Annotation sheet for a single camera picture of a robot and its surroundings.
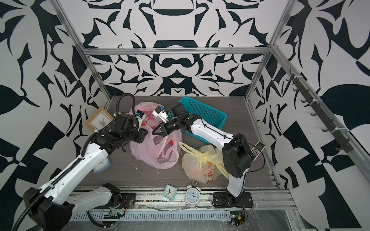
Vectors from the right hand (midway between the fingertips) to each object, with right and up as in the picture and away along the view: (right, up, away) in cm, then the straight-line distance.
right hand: (153, 131), depth 76 cm
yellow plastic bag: (+27, -16, -3) cm, 31 cm away
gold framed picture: (-37, +5, +15) cm, 40 cm away
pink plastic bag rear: (-4, +4, +9) cm, 10 cm away
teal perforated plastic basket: (+37, +7, +27) cm, 46 cm away
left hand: (-7, +2, +3) cm, 7 cm away
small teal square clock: (+9, -31, 0) cm, 33 cm away
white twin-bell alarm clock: (+20, -31, -3) cm, 38 cm away
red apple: (+9, -7, +9) cm, 15 cm away
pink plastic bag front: (+4, -13, +8) cm, 15 cm away
